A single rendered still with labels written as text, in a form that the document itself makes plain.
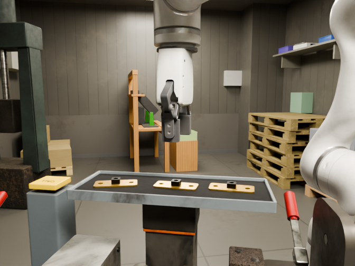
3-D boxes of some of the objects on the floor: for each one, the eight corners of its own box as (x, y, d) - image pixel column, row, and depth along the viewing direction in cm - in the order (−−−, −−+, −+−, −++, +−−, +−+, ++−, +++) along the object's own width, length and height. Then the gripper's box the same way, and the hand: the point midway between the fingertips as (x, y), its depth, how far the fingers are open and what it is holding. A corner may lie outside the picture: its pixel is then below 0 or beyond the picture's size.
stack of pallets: (345, 187, 423) (351, 117, 410) (284, 190, 407) (288, 119, 394) (292, 164, 560) (295, 112, 547) (245, 166, 544) (246, 112, 531)
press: (-11, 192, 399) (-30, -23, 362) (58, 189, 414) (46, -19, 377) (-41, 214, 328) (-68, -51, 292) (44, 208, 343) (28, -45, 307)
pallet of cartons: (32, 162, 580) (29, 124, 570) (82, 160, 596) (81, 123, 586) (6, 180, 456) (2, 133, 446) (71, 177, 472) (68, 132, 462)
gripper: (186, 33, 44) (186, 146, 46) (205, 49, 60) (204, 132, 63) (139, 36, 46) (142, 144, 48) (170, 51, 62) (170, 131, 65)
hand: (177, 133), depth 55 cm, fingers open, 8 cm apart
